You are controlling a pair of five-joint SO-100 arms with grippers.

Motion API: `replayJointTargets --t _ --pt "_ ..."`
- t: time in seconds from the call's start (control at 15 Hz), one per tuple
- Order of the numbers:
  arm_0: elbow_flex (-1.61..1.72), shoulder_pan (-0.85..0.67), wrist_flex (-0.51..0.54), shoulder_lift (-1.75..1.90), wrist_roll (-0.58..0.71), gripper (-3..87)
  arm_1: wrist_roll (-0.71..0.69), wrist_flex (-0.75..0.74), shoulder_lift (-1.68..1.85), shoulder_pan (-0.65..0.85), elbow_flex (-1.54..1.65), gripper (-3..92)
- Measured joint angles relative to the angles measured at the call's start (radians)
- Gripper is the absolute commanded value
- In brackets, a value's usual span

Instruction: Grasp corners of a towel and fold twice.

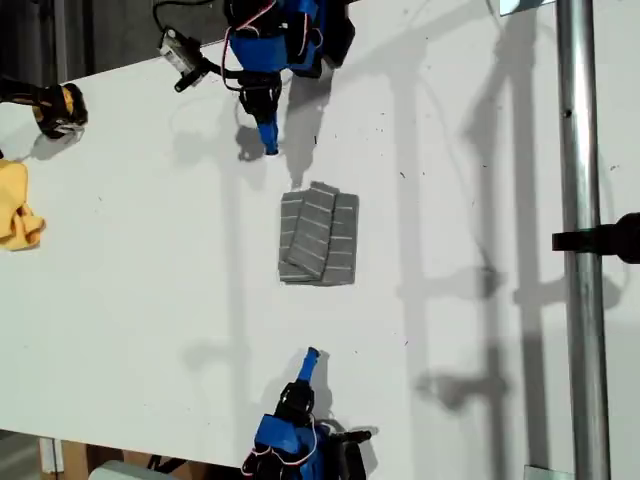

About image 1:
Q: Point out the grey white-striped towel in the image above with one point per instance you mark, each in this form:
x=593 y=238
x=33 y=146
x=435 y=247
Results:
x=345 y=240

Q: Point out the white box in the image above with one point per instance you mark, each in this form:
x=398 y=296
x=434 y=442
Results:
x=120 y=471

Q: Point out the black and yellow clamp tool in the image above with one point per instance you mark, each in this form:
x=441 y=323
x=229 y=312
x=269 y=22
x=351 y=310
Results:
x=55 y=107

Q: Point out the brown cardboard box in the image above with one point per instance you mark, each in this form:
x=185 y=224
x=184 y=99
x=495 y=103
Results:
x=75 y=457

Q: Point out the white table leg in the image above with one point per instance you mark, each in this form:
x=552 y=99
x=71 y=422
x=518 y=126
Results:
x=51 y=455

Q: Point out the yellow cloth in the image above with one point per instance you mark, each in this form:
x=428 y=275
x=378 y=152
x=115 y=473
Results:
x=12 y=200

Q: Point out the short black camera stalk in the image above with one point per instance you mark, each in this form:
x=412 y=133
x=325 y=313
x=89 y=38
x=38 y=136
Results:
x=200 y=72
x=355 y=436

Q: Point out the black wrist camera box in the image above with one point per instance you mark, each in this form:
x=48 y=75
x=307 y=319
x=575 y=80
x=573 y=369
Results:
x=175 y=50
x=355 y=460

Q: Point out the steel post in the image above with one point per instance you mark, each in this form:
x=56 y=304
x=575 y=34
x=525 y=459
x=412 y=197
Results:
x=580 y=150

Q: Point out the black post clamp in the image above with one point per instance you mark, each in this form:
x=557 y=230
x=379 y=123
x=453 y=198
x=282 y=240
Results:
x=600 y=240

